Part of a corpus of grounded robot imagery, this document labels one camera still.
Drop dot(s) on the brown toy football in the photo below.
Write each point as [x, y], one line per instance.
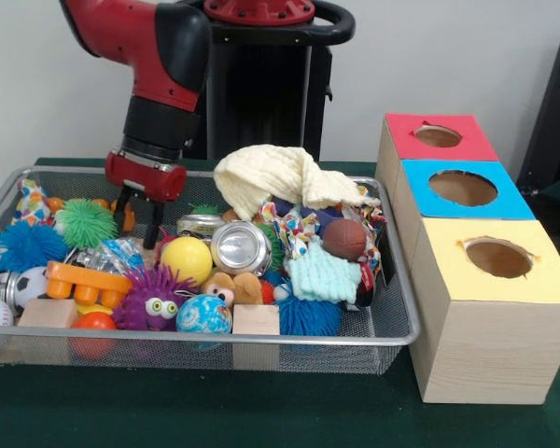
[344, 239]

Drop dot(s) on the dark green table cloth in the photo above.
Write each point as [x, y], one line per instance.
[214, 410]

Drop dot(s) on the black upright panel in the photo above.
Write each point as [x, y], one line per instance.
[555, 116]

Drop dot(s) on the shallow silver mesh bin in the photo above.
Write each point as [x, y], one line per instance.
[308, 359]

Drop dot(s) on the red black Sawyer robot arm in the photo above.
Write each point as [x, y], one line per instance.
[144, 46]

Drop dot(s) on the orange toy building brick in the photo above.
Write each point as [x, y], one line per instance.
[88, 277]

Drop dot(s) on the blue white patterned ball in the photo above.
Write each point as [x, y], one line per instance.
[203, 313]

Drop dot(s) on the cream knitted cloth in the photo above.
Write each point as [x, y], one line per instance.
[270, 172]

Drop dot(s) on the purple spiky ball with eyes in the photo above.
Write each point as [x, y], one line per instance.
[142, 291]

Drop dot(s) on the smooth yellow ball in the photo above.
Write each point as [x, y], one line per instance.
[186, 259]

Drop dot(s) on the red orange ball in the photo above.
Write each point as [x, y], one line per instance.
[94, 323]

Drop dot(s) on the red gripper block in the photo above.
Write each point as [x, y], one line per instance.
[154, 179]

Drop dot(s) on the green spiky ball with eyes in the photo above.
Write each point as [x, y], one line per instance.
[86, 223]

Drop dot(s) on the blue spiky rubber ball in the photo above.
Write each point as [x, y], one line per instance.
[28, 242]

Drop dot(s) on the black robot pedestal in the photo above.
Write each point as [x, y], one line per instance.
[270, 93]

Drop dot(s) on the wooden box with three holes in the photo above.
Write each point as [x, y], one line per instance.
[485, 350]

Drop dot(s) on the crushed clear plastic bottle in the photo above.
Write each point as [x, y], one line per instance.
[116, 256]

